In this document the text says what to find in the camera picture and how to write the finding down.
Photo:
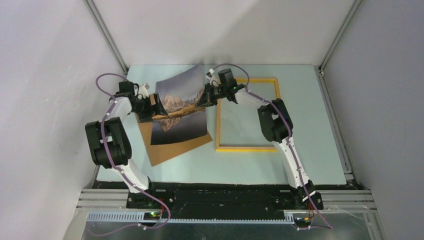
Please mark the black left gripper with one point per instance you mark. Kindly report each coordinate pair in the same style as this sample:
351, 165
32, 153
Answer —
156, 109

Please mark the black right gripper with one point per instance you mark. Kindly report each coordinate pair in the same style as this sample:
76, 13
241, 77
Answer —
207, 95

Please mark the yellow wooden picture frame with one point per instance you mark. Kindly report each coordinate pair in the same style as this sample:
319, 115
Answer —
237, 127

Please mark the landscape photo print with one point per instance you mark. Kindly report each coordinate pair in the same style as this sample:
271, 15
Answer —
180, 93

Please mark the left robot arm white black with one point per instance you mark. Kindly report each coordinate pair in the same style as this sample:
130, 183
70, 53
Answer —
108, 141

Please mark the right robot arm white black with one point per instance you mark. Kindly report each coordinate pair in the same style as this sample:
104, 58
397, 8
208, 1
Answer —
275, 124

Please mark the brown cardboard backing board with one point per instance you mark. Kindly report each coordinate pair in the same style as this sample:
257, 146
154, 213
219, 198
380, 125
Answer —
179, 149

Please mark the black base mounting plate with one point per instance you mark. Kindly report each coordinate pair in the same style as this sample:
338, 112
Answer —
222, 201

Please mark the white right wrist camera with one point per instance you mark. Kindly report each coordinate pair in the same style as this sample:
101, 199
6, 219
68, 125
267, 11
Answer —
213, 80

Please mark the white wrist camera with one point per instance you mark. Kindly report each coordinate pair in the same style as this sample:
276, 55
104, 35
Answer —
213, 80
142, 91

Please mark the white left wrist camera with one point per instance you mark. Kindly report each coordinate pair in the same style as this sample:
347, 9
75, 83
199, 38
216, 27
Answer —
142, 91

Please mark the left controller board with wires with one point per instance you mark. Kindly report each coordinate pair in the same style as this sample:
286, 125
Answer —
154, 210

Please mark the controller board with wires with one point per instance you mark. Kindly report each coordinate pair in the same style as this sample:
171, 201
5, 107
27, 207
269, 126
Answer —
304, 222
154, 210

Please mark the left aluminium corner post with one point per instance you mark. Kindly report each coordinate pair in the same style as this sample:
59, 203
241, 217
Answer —
106, 34

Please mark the aluminium corner post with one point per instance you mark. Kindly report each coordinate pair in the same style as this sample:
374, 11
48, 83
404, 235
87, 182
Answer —
106, 34
340, 33

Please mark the grey slotted cable duct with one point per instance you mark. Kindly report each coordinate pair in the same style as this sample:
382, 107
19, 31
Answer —
142, 217

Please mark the right aluminium corner post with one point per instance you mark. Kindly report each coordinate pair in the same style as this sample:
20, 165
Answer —
340, 33

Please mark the right controller board with wires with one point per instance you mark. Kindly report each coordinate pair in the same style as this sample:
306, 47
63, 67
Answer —
304, 222

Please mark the aluminium front rail frame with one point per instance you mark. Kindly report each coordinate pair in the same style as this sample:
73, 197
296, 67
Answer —
334, 201

